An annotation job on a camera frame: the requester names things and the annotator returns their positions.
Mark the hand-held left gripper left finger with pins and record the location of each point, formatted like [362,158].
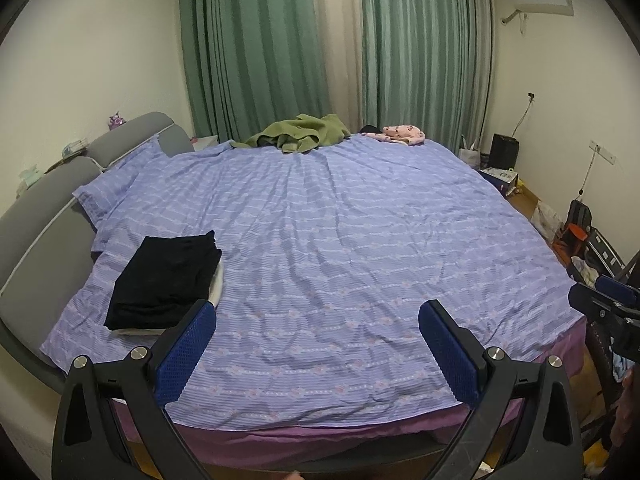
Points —
[182,355]

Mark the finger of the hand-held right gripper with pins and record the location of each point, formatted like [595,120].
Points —
[617,290]
[587,297]

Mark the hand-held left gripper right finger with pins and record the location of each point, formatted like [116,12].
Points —
[450,355]

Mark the black pants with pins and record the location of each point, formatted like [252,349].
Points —
[160,280]

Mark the black and orange backpack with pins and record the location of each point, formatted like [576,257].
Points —
[575,230]

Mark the white folded cloth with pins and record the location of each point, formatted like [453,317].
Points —
[218,285]

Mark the white plastic bag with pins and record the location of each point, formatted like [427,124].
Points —
[547,220]

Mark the purple floral striped bed sheet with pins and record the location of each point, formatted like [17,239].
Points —
[350,260]

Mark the white cardboard box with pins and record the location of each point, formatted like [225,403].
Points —
[500,179]

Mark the purple mattress cover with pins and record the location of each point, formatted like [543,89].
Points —
[325,440]

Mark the black floor speaker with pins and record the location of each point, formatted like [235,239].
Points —
[505,152]

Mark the white tote bag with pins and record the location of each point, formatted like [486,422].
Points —
[471,155]

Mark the purple striped pillow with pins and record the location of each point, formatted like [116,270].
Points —
[117,180]

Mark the pink spotted cloth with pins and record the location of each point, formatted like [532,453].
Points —
[400,133]

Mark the purple toy figure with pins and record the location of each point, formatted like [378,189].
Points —
[117,122]

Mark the olive green cloth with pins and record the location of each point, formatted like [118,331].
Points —
[300,132]

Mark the white air conditioner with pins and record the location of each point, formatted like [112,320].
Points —
[545,1]

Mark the beige sheer curtain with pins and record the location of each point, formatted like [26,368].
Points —
[337,50]

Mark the white wall power strip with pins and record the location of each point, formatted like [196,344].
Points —
[602,151]

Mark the grey upholstered bed frame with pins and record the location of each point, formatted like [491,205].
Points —
[45,220]

